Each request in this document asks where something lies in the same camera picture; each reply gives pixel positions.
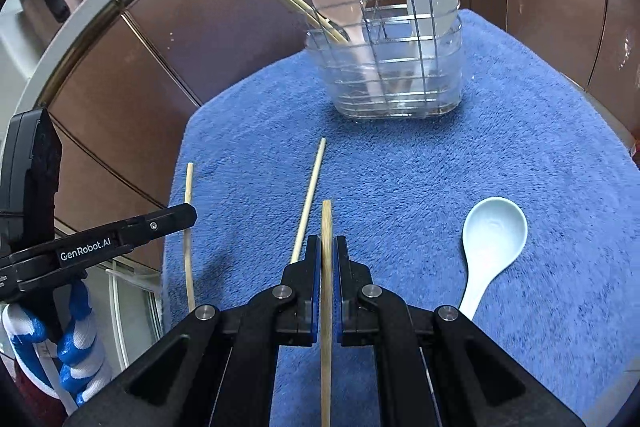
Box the light blue spoon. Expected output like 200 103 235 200
457 198 529 324

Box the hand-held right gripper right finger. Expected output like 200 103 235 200
334 235 587 427

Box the white spoon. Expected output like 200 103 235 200
406 0 459 44

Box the blue towel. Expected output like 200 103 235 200
160 9 640 427

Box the wooden chopstick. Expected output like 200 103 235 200
256 0 352 44
320 200 334 427
290 137 328 265
244 0 347 44
184 162 197 314

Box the person's left hand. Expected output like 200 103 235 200
1 281 109 409

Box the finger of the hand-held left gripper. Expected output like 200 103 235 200
106 202 197 255

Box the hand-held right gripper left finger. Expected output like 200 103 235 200
62 235 321 427

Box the wire and clear plastic utensil holder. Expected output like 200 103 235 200
305 0 464 121

